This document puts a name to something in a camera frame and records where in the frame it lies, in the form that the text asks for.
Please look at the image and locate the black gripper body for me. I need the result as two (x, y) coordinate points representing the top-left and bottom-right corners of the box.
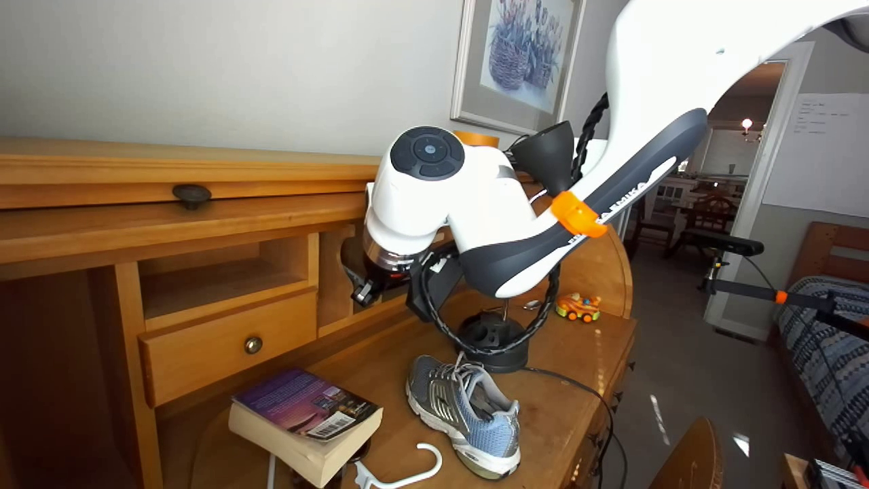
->
(339, 236), (413, 308)

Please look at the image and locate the wooden chair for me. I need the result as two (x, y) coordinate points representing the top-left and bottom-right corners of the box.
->
(648, 420), (726, 489)

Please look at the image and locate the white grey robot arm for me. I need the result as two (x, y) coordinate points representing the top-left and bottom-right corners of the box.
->
(345, 0), (869, 305)

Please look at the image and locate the wooden roll-top desk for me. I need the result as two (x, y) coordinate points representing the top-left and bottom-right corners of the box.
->
(0, 138), (635, 489)

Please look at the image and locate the framed blue flower picture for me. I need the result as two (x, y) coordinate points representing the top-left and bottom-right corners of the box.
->
(451, 0), (583, 134)

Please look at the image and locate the black gooseneck desk lamp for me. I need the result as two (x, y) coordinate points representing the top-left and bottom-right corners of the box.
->
(458, 122), (578, 372)

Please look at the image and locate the blue grey running sneaker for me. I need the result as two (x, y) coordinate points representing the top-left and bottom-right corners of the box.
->
(405, 357), (522, 482)

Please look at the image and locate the black lamp power cord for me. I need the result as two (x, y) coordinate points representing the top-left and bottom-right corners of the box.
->
(523, 365), (618, 489)

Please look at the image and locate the striped bed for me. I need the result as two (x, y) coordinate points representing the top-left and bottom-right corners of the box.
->
(773, 221), (869, 459)

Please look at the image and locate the purple paperback book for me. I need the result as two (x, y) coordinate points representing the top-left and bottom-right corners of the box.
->
(227, 371), (383, 489)

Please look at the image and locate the brass drawer knob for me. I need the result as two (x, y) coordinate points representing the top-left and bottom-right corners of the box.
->
(241, 335), (263, 357)

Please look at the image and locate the small orange toy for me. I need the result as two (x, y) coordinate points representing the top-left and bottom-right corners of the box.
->
(556, 295), (601, 323)

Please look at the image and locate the orange tape roll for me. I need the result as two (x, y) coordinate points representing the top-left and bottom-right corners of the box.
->
(453, 130), (499, 147)

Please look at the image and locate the black roll-top handle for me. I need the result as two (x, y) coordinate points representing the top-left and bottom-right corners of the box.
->
(172, 186), (212, 210)

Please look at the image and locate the white plastic clothes hanger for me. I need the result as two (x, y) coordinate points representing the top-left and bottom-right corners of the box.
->
(354, 444), (442, 489)

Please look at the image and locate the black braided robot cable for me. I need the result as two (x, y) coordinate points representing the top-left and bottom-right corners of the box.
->
(405, 255), (559, 358)

